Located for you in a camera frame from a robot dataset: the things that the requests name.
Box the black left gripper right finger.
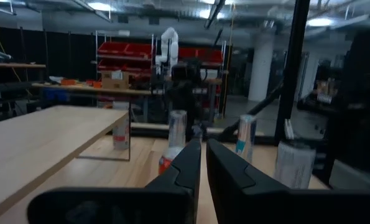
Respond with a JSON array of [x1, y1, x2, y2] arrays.
[[206, 138, 370, 224]]

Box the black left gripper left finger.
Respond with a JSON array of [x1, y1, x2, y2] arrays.
[[27, 139, 202, 224]]

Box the Celsius can pink band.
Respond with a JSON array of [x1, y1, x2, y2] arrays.
[[274, 139, 317, 190]]

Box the blue silver Red Bull can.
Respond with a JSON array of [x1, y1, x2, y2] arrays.
[[168, 109, 188, 149], [235, 114, 257, 163]]

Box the Celsius Peach Vibe can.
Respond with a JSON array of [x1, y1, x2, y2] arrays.
[[112, 117, 131, 151]]

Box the wooden shelf black metal legs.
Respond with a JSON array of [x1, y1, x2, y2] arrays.
[[0, 105, 132, 218]]

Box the cardboard box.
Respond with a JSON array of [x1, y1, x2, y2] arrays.
[[100, 70, 130, 90]]

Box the white pillar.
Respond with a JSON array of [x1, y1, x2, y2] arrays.
[[248, 34, 274, 102]]

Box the wooden workbench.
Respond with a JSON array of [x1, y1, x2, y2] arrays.
[[31, 81, 153, 96]]

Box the red bin storage rack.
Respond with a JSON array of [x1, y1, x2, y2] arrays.
[[178, 46, 226, 68], [95, 30, 156, 80]]

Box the blue storage bins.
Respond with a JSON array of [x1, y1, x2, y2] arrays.
[[44, 88, 70, 102]]

